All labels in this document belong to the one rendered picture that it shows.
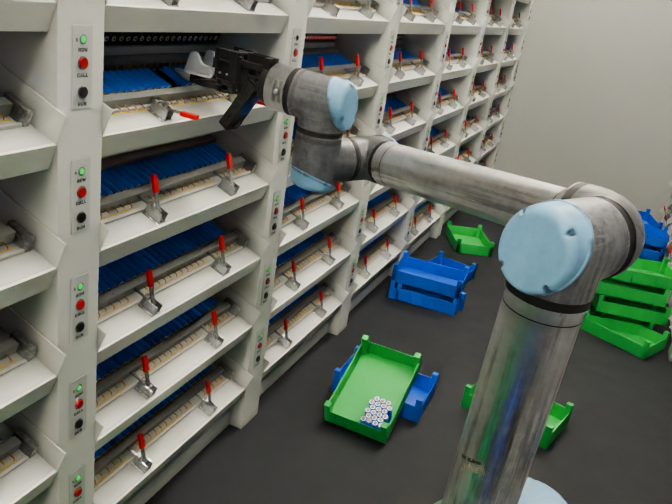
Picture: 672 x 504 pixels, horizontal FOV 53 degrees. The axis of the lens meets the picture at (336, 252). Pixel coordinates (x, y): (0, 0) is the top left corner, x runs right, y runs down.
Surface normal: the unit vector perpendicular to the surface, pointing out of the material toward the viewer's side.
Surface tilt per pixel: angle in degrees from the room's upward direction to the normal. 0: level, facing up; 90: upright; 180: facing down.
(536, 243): 83
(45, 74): 90
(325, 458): 0
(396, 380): 23
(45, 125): 90
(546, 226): 83
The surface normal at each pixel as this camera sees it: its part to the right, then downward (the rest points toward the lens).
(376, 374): -0.02, -0.73
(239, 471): 0.14, -0.92
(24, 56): -0.40, 0.28
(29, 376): 0.48, -0.75
